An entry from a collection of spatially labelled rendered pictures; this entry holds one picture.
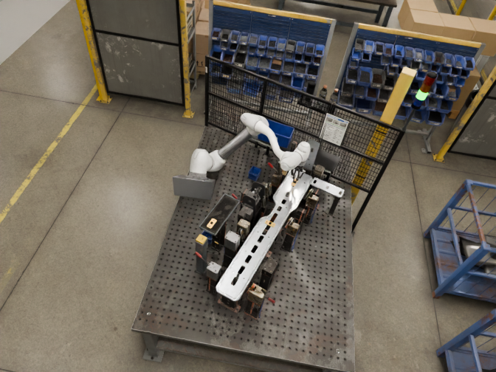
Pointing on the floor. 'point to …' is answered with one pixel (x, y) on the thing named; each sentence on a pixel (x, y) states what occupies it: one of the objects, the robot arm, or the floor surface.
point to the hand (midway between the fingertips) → (295, 178)
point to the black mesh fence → (292, 122)
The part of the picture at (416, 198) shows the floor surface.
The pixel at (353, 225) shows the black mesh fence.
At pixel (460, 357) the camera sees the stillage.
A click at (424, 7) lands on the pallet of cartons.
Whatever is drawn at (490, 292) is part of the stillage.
